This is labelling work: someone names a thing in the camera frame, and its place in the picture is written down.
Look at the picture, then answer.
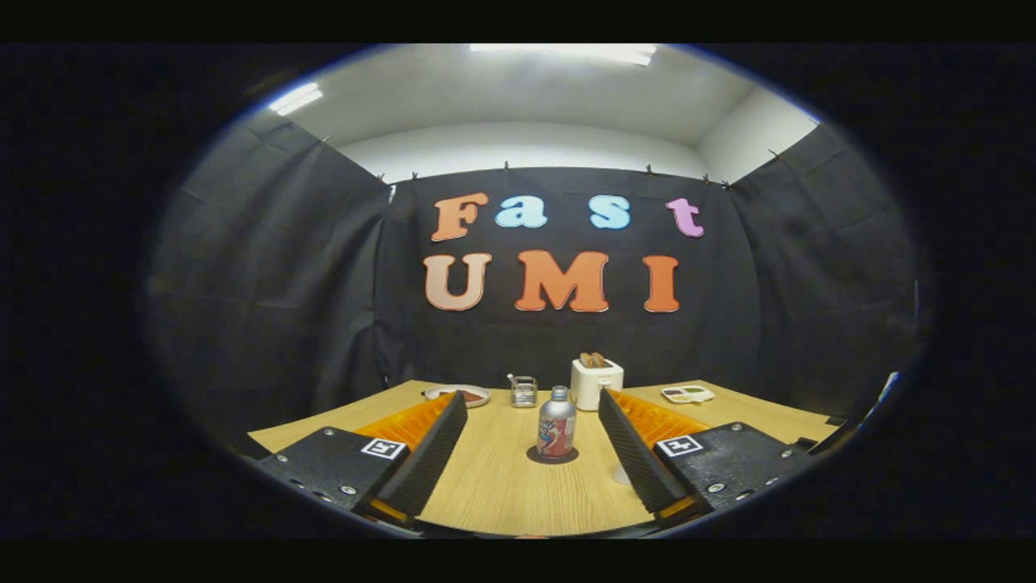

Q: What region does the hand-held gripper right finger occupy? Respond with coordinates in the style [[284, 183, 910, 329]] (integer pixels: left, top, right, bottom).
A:
[[597, 387, 814, 523]]

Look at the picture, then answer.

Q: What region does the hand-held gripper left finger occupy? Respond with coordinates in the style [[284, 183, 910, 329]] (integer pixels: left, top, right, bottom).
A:
[[247, 390, 470, 529]]

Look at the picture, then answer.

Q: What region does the silver juice bottle pink label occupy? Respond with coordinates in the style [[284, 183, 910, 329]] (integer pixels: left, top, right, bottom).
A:
[[537, 385, 577, 460]]

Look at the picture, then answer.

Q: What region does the white round plate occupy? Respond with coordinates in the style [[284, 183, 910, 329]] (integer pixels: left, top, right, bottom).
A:
[[423, 385, 492, 408]]

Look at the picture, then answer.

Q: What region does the wooden table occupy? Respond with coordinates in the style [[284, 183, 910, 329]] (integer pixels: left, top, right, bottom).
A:
[[247, 379, 847, 537]]

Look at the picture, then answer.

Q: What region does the white toaster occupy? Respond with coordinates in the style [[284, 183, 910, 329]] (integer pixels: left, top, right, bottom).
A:
[[570, 357, 625, 411]]

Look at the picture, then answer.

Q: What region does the narrow ceiling light panel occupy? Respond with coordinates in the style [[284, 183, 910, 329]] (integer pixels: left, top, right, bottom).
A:
[[267, 81, 325, 117]]

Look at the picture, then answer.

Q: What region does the wide ceiling light panel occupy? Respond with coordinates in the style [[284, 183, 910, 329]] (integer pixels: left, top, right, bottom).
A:
[[469, 44, 658, 67]]

